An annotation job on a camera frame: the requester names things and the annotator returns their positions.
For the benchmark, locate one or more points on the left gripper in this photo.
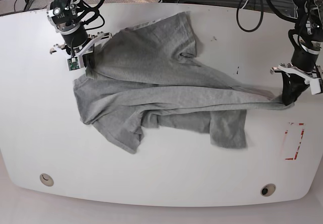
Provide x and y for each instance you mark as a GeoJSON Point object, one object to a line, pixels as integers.
{"type": "Point", "coordinates": [298, 75]}

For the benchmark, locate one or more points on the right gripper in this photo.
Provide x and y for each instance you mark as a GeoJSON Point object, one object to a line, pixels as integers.
{"type": "Point", "coordinates": [79, 47]}

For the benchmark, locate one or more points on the grey T-shirt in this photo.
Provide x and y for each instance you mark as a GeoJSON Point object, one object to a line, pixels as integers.
{"type": "Point", "coordinates": [147, 76]}

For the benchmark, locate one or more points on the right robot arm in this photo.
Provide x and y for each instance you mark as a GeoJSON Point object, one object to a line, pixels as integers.
{"type": "Point", "coordinates": [72, 19]}

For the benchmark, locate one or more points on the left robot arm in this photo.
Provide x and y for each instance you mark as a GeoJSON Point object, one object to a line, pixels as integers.
{"type": "Point", "coordinates": [307, 32]}

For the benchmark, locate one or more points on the red tape rectangle marker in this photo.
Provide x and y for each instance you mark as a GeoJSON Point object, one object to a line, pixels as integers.
{"type": "Point", "coordinates": [292, 141]}

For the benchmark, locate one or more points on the right table grommet hole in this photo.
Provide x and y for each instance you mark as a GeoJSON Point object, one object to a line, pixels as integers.
{"type": "Point", "coordinates": [268, 190]}

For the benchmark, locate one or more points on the table grommet hole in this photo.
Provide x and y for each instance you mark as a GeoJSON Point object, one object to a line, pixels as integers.
{"type": "Point", "coordinates": [46, 180]}
{"type": "Point", "coordinates": [268, 190]}

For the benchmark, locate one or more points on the left table grommet hole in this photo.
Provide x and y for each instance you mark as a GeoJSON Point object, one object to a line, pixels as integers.
{"type": "Point", "coordinates": [46, 180]}

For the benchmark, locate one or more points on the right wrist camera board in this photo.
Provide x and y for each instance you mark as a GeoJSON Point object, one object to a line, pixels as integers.
{"type": "Point", "coordinates": [73, 63]}

